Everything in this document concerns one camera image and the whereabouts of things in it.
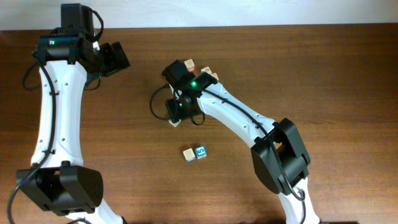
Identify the wooden K red block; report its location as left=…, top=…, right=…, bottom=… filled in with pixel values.
left=201, top=67, right=212, bottom=75

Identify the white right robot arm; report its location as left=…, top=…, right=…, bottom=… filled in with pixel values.
left=163, top=72, right=321, bottom=223

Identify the blue H wooden block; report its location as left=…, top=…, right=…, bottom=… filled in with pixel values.
left=183, top=148, right=196, bottom=162

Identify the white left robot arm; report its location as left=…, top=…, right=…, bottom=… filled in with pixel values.
left=16, top=26, right=129, bottom=223

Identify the blue 5 wooden block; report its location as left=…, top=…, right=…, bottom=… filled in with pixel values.
left=195, top=146, right=207, bottom=159

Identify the blue I wooden block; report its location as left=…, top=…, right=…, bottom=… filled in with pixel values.
left=169, top=119, right=181, bottom=128

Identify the red E wooden block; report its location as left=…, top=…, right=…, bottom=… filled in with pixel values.
left=184, top=59, right=196, bottom=72

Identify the green B wooden block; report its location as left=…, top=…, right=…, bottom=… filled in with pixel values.
left=211, top=73, right=219, bottom=81

